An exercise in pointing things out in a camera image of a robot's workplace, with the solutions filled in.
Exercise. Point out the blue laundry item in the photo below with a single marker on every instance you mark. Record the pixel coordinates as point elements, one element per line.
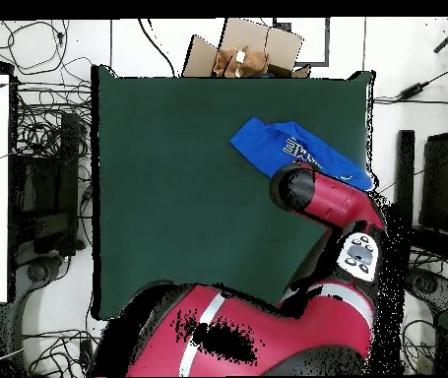
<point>270,145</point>

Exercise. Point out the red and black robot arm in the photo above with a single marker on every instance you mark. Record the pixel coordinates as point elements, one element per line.
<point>326,197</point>

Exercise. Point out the dark green table cloth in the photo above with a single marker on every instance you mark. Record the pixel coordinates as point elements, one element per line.
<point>168,216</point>

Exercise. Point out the brown plush toy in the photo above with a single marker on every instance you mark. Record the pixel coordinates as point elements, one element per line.
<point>247,63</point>

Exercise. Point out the brown cardboard box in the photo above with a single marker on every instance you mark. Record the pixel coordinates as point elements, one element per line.
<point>282,43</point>

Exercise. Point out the black equipment case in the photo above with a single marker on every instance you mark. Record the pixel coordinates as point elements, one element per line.
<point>46,189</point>

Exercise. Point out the black upright bar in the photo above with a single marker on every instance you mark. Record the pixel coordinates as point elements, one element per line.
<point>404,169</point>

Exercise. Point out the dark stand foot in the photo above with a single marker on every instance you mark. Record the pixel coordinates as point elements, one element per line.
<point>430,285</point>
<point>36,271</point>

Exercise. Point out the black power strip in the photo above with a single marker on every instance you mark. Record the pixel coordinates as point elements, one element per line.
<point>86,352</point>

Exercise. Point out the black chair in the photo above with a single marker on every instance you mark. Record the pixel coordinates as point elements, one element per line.
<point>442,177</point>

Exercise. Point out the grey floor frame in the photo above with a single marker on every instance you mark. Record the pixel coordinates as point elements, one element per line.
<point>327,43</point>

